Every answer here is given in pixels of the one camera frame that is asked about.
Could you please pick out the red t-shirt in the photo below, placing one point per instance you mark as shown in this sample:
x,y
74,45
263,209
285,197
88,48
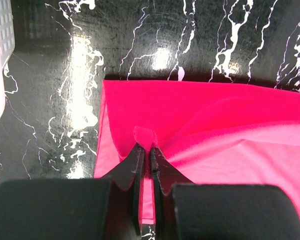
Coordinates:
x,y
213,133

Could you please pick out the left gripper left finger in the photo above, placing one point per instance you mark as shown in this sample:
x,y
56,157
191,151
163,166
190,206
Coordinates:
x,y
105,208

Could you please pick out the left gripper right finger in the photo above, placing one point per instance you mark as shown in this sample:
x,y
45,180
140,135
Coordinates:
x,y
185,210

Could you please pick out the black marble table mat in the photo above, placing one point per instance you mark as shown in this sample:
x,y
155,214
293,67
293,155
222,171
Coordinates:
x,y
65,49

